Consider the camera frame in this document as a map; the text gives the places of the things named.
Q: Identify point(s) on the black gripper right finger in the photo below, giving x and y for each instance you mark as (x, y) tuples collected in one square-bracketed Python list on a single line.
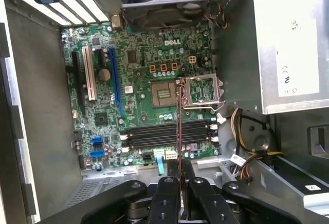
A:
[(205, 203)]

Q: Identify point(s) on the CPU socket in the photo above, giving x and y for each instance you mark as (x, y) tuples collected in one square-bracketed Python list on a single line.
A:
[(162, 94)]

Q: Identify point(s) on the round coin battery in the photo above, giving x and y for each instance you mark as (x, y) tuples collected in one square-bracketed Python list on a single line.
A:
[(104, 74)]

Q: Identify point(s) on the green Dell motherboard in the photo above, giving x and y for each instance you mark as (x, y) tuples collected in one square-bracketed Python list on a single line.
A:
[(138, 105)]

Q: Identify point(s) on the long black expansion slot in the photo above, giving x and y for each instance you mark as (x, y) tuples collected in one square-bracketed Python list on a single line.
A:
[(77, 85)]

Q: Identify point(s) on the metal disk bay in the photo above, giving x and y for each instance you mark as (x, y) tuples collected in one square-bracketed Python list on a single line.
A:
[(277, 183)]

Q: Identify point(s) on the blue SATA port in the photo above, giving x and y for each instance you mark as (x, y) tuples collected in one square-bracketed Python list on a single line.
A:
[(96, 141), (97, 154)]

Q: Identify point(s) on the white expansion slot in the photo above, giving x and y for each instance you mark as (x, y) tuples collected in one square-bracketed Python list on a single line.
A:
[(89, 77)]

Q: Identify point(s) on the black RAM slot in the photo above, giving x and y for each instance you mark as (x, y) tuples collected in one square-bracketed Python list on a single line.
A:
[(154, 146), (154, 139), (154, 133), (154, 127)]

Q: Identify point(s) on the metal socket cover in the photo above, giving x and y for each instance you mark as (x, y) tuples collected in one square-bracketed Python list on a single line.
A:
[(203, 103)]

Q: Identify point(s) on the black open PC case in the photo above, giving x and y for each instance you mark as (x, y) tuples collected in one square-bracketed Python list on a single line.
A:
[(38, 80)]

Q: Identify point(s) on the green RAM stick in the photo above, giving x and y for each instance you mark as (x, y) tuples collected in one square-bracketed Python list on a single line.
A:
[(180, 131)]

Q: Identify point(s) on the short black expansion slot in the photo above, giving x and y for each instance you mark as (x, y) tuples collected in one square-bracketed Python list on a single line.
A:
[(103, 57)]

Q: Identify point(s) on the black case fan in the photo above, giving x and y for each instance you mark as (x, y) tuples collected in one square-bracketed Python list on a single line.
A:
[(167, 1)]

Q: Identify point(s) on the grey power supply unit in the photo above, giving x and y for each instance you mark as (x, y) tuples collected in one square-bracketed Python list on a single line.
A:
[(270, 54)]

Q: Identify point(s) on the blue expansion slot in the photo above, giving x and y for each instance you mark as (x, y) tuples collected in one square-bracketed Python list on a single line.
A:
[(115, 85)]

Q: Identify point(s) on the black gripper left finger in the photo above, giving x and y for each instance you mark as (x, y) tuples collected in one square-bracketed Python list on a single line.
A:
[(164, 203)]

